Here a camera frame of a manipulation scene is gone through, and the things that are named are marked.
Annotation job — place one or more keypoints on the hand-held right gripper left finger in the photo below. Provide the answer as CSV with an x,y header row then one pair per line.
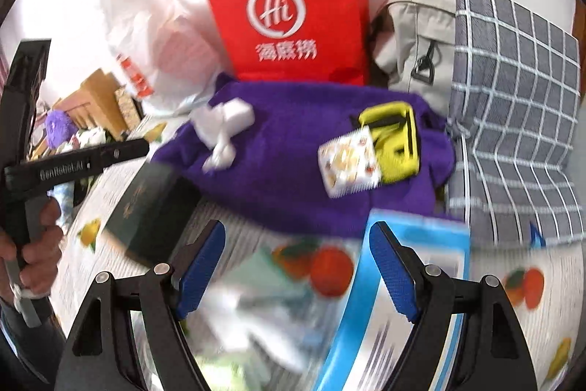
x,y
201,272

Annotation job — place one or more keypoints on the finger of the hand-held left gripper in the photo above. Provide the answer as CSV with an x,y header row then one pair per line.
x,y
121,153

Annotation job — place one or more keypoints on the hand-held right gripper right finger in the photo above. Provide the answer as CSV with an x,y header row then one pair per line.
x,y
393,272

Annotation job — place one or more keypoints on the fruit print packet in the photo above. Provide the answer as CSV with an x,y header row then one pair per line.
x,y
350,164

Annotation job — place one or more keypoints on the yellow pouch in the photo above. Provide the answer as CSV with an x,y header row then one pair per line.
x,y
393,143

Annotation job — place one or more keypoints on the person's left hand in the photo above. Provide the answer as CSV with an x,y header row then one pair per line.
x,y
41,244

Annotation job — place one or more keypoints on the black and white printed cloth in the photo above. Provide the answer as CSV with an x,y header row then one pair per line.
x,y
91,139

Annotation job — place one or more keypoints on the purple plush toy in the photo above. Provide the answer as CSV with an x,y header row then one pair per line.
x,y
62,127

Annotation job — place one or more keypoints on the patterned book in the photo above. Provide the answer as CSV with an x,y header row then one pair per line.
x,y
128,107

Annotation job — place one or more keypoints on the dark green box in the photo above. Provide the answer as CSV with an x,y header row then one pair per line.
x,y
146,212

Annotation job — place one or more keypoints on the fruit print tablecloth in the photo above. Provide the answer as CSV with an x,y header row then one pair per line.
x,y
503,308

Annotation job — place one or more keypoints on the white plastic shopping bag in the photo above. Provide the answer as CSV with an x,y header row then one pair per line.
x,y
155,33

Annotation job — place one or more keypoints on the purple towel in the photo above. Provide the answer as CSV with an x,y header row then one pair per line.
x,y
284,171

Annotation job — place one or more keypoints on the grey checked cushion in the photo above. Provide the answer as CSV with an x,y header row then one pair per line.
x,y
512,107

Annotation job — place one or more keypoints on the red paper bag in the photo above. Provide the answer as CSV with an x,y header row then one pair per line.
x,y
293,6

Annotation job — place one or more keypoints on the grey canvas bag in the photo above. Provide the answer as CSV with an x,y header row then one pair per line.
x,y
412,38

